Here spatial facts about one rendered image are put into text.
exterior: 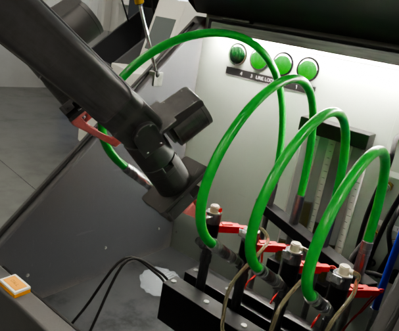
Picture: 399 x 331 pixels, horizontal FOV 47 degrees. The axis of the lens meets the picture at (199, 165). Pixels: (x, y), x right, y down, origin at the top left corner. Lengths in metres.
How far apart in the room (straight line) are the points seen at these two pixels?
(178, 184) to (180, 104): 0.12
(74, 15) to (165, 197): 0.31
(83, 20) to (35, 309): 0.47
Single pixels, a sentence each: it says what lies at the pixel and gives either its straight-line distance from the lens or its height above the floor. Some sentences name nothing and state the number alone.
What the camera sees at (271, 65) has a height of 1.38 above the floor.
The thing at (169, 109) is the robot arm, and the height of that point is 1.32.
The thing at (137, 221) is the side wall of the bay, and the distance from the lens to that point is 1.15.
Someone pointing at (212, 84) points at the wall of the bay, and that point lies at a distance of 1.12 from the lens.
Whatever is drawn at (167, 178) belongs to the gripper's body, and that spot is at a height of 1.22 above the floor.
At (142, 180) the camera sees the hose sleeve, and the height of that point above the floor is 1.16.
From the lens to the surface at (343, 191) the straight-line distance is 0.55.
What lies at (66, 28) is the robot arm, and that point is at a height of 1.41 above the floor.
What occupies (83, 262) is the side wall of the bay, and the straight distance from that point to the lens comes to 1.09.
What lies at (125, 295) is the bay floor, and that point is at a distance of 1.08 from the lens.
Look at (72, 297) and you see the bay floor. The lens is 1.06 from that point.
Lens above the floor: 1.44
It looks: 18 degrees down
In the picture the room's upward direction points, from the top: 10 degrees clockwise
